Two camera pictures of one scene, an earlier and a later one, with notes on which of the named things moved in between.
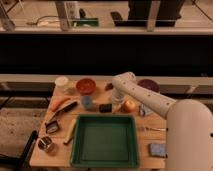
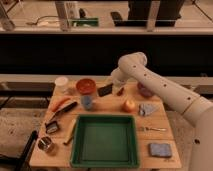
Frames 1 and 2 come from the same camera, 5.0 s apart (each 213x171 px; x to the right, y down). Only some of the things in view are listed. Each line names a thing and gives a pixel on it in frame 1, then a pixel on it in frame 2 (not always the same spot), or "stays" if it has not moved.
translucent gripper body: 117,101 -> 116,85
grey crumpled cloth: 144,110 stays
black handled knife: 61,111 stays
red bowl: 86,86 stays
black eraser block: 105,108 -> 105,90
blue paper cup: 86,101 stays
